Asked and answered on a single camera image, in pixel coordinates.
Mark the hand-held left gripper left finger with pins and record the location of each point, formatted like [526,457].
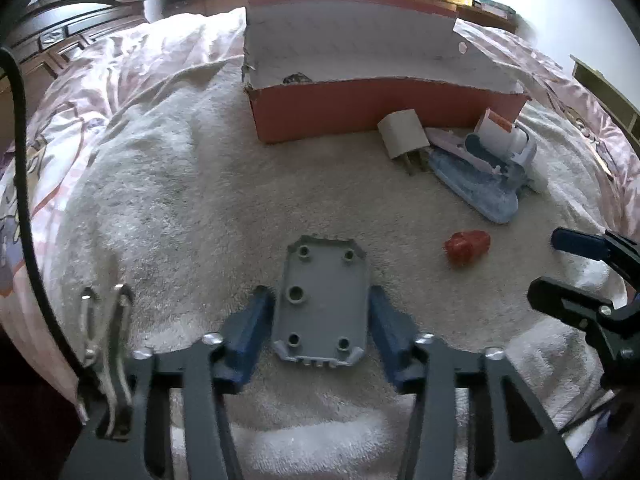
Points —
[247,340]

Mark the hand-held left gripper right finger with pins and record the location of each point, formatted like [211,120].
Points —
[395,340]

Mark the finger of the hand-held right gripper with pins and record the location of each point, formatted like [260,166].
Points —
[565,302]
[580,242]

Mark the grey plastic plate with holes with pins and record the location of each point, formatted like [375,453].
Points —
[320,305]

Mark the white jar with orange label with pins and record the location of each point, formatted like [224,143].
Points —
[500,132]

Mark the white charger plug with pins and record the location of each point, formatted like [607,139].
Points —
[400,132]

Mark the red cardboard box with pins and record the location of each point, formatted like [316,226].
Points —
[350,107]

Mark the blue-grey plastic object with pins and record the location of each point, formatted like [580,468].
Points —
[520,167]

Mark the small red plastic object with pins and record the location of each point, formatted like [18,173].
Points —
[467,249]

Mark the metal spring clip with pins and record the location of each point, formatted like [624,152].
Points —
[117,340]

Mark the pale wooden furniture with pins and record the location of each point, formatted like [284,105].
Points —
[610,90]

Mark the stack of books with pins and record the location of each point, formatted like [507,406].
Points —
[492,7]

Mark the small dark object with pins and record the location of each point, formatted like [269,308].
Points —
[296,79]

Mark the pink floral quilt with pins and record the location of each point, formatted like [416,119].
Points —
[75,110]

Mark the wooden window ledge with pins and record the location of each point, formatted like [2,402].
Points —
[225,2]

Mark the dark wooden headboard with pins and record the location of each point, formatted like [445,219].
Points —
[75,25]

